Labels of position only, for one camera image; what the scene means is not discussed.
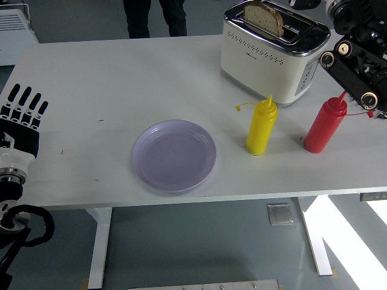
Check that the person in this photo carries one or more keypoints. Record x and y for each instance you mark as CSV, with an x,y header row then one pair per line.
x,y
139,18

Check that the yellow squeeze bottle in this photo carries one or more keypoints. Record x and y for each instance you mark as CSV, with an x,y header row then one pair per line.
x,y
260,130

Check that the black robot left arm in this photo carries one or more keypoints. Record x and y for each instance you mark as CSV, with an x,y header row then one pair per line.
x,y
12,238

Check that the silver floor plate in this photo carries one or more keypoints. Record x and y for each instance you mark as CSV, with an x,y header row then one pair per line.
x,y
280,214

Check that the brown-crusted bread slice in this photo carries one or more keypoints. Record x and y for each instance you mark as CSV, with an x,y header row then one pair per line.
x,y
263,16

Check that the white table leg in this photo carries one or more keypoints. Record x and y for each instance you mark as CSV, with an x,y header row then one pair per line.
x,y
99,247
317,247

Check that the red squeeze bottle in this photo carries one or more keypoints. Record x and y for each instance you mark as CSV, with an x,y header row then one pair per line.
x,y
325,127

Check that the purple round plate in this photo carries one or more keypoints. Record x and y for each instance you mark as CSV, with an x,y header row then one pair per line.
x,y
173,157

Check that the grey table control panel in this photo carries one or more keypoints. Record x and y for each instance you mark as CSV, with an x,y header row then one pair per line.
x,y
373,197

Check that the black-white robot left hand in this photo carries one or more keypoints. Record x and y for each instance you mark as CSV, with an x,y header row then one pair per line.
x,y
21,142

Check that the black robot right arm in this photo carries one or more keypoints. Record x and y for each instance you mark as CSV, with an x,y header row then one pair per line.
x,y
350,72

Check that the cream and chrome toaster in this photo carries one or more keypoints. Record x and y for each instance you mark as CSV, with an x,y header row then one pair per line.
x,y
260,69

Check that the white slatted chair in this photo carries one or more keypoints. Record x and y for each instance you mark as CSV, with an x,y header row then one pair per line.
x,y
13,39

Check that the black-white robot right hand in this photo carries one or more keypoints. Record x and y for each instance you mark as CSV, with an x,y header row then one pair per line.
x,y
305,2

